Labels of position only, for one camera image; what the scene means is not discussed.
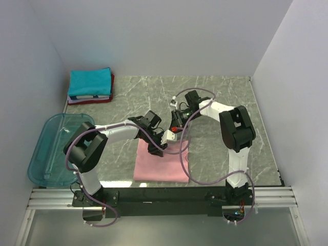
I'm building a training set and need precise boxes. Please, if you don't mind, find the folded dark red t shirt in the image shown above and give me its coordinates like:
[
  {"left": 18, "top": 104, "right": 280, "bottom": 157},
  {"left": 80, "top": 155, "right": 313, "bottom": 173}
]
[{"left": 67, "top": 73, "right": 115, "bottom": 105}]

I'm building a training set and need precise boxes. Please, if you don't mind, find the pink t shirt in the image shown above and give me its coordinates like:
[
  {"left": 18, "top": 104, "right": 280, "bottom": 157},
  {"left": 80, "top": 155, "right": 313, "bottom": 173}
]
[{"left": 133, "top": 139, "right": 189, "bottom": 183}]

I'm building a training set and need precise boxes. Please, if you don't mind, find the folded teal t shirt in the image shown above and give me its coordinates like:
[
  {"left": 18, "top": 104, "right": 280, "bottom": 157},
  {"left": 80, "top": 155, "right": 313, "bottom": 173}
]
[{"left": 68, "top": 68, "right": 112, "bottom": 97}]

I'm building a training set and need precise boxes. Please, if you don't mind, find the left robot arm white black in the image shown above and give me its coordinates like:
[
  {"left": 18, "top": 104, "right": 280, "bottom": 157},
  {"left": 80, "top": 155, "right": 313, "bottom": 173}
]
[{"left": 64, "top": 111, "right": 168, "bottom": 206}]

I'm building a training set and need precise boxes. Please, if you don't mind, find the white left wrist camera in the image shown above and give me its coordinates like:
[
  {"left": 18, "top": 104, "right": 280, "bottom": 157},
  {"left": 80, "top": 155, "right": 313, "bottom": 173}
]
[{"left": 161, "top": 130, "right": 177, "bottom": 145}]

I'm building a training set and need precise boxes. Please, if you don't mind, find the teal transparent plastic bin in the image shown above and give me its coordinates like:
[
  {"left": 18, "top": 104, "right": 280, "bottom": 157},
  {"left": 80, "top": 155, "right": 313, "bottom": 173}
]
[{"left": 28, "top": 113, "right": 94, "bottom": 188}]

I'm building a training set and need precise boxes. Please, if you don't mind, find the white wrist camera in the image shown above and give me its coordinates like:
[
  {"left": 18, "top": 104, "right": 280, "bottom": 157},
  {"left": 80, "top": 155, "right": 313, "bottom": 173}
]
[
  {"left": 170, "top": 98, "right": 178, "bottom": 109},
  {"left": 161, "top": 130, "right": 177, "bottom": 145}
]

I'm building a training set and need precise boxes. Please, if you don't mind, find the folded white t shirt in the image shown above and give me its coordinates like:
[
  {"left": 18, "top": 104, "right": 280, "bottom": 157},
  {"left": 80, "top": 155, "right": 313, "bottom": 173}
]
[{"left": 67, "top": 95, "right": 110, "bottom": 104}]

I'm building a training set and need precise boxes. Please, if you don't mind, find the folded navy t shirt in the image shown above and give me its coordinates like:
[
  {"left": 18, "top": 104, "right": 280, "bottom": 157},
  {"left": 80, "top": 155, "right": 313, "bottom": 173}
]
[{"left": 69, "top": 95, "right": 98, "bottom": 100}]

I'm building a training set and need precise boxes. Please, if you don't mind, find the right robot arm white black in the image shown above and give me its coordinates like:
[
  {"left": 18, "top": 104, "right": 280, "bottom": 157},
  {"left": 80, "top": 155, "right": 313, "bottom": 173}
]
[{"left": 170, "top": 90, "right": 256, "bottom": 204}]

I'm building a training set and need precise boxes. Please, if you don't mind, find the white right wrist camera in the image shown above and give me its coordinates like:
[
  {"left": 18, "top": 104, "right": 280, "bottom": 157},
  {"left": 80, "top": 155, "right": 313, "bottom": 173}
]
[{"left": 170, "top": 98, "right": 178, "bottom": 109}]

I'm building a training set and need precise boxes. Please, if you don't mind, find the aluminium extrusion rail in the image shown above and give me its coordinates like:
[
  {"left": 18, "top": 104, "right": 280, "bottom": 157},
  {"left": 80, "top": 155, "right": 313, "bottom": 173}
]
[{"left": 27, "top": 187, "right": 298, "bottom": 210}]

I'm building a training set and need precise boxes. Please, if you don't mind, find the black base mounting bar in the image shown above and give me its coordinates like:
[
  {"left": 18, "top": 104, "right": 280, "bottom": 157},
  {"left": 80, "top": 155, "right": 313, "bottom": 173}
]
[{"left": 71, "top": 186, "right": 256, "bottom": 221}]

